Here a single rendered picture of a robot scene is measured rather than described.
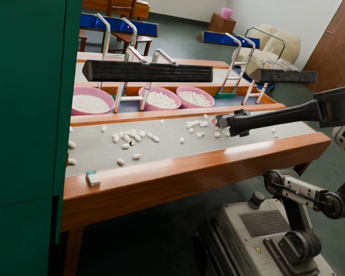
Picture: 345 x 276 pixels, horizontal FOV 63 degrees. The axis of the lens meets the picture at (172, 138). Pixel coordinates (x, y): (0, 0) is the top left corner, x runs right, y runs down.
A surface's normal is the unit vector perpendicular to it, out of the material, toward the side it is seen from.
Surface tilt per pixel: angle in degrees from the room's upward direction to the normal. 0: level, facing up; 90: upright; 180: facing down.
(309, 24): 90
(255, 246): 0
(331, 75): 90
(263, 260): 0
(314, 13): 90
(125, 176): 0
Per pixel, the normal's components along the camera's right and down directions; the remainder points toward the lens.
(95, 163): 0.28, -0.78
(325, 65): -0.83, 0.09
